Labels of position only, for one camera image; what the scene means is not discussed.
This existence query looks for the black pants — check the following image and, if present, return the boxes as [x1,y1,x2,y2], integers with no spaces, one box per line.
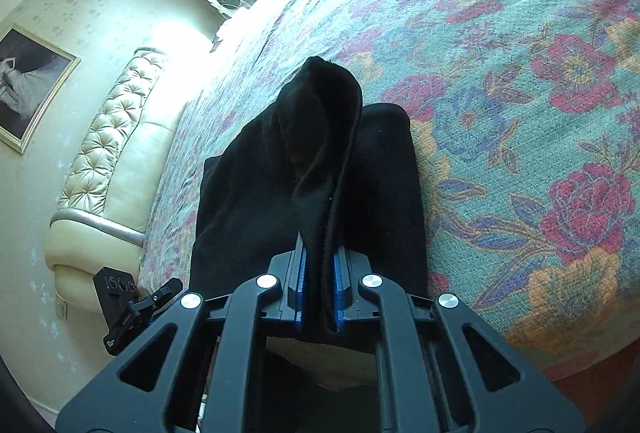
[189,57,427,338]

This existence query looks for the cream tufted headboard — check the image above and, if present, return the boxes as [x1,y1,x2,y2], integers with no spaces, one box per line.
[44,46,206,315]

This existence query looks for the framed black white picture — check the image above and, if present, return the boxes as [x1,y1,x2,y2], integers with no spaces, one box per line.
[1,23,81,155]

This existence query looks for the white round fan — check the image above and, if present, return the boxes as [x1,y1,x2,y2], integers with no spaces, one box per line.
[206,0,250,19]

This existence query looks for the floral green bedspread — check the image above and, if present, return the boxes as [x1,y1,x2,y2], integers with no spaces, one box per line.
[140,0,639,380]

